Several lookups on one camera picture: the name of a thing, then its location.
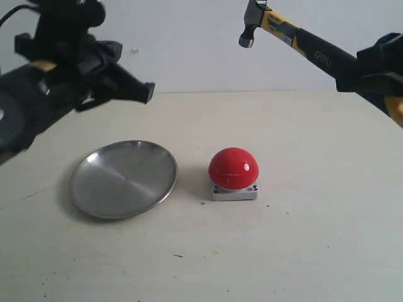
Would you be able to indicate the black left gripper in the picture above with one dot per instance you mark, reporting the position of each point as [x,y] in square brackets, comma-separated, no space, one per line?
[62,37]

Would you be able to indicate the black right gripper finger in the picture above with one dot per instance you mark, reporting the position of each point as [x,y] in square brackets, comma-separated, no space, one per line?
[377,70]

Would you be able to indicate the yellow black claw hammer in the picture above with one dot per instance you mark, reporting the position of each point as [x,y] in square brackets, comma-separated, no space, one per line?
[327,57]

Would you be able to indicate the round steel plate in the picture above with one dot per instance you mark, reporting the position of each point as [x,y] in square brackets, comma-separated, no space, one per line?
[123,179]

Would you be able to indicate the red dome push button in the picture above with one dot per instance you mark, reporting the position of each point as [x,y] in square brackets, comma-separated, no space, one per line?
[234,175]

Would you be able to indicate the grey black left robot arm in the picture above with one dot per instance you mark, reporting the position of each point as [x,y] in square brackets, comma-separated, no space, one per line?
[33,98]

